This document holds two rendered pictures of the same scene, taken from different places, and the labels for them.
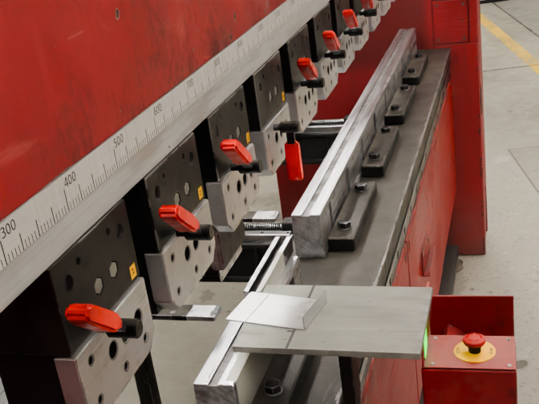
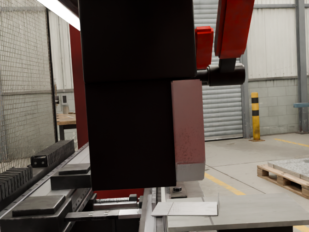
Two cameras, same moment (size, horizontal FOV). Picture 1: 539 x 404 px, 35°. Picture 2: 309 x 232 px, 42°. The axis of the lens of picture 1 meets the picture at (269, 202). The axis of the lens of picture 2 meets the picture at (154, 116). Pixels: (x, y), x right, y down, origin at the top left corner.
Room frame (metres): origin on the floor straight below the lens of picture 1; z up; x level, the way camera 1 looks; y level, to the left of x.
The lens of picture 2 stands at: (0.36, 0.31, 1.25)
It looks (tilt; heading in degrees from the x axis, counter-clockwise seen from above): 4 degrees down; 342
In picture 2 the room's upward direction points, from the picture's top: 3 degrees counter-clockwise
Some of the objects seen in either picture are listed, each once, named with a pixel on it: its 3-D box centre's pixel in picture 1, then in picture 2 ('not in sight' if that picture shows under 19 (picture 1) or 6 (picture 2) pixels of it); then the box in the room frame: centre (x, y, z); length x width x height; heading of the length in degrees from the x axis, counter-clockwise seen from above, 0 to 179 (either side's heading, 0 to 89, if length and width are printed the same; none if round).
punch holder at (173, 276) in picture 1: (151, 220); not in sight; (0.90, 0.14, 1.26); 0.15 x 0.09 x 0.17; 162
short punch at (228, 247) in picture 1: (226, 237); not in sight; (1.12, 0.07, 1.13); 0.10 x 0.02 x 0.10; 162
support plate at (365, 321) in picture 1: (335, 318); (233, 210); (1.07, -0.07, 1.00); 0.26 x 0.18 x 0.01; 72
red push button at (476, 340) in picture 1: (474, 345); not in sight; (1.26, -0.32, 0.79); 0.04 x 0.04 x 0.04
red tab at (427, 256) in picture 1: (428, 252); not in sight; (2.04, -0.41, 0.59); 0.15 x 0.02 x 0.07; 162
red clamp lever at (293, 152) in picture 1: (289, 151); not in sight; (1.24, -0.04, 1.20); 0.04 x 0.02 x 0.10; 72
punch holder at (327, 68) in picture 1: (306, 52); not in sight; (1.66, -0.12, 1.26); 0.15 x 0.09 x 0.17; 162
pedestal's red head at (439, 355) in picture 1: (470, 350); not in sight; (1.30, -0.32, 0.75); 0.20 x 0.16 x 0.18; 163
